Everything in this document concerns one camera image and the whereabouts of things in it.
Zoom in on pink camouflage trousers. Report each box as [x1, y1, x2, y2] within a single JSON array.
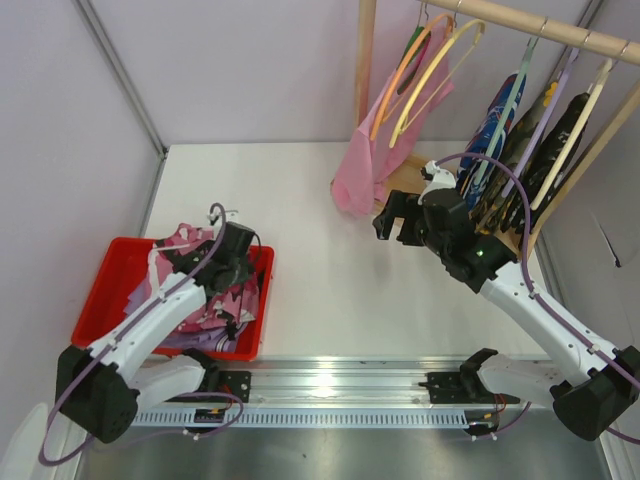
[[145, 223, 267, 352]]

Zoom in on yellow hanger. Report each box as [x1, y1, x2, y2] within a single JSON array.
[[389, 19, 486, 148]]

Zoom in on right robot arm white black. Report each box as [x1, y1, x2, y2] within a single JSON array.
[[373, 188, 639, 441]]

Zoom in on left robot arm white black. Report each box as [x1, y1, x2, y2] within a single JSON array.
[[53, 222, 255, 444]]

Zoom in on olive camouflage trousers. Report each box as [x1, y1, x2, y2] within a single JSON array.
[[471, 80, 558, 234]]

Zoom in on blue patterned trousers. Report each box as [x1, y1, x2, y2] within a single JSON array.
[[456, 71, 526, 211]]

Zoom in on black patterned trousers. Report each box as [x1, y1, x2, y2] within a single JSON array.
[[500, 92, 590, 234]]

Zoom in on orange hanger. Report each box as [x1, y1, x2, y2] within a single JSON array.
[[369, 13, 454, 141]]

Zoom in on mint green hanger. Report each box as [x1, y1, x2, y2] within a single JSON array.
[[469, 37, 538, 159]]

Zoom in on purple hanger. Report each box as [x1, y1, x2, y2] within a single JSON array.
[[512, 48, 579, 179]]

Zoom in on cream hanger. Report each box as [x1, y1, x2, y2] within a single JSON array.
[[530, 59, 613, 210]]

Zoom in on wooden clothes rack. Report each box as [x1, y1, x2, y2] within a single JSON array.
[[352, 0, 640, 274]]

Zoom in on red plastic bin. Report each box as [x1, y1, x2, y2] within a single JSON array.
[[71, 237, 275, 362]]

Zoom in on plain pink garment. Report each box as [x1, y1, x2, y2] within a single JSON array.
[[331, 20, 454, 217]]

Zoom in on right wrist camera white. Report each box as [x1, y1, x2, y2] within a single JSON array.
[[420, 160, 456, 198]]

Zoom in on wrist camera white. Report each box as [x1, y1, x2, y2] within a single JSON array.
[[420, 160, 456, 198], [207, 209, 239, 226]]

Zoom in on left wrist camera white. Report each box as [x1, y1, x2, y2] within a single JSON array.
[[207, 209, 239, 226]]

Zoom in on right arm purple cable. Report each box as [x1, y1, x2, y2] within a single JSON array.
[[432, 152, 640, 444]]

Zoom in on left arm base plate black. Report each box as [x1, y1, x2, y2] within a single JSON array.
[[216, 370, 252, 403]]

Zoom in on aluminium mounting rail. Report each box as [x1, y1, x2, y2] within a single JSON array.
[[69, 355, 617, 409]]

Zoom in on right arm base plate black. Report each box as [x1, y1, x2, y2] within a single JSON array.
[[418, 371, 521, 405]]

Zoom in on white slotted cable duct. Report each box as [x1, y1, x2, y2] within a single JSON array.
[[132, 407, 469, 429]]

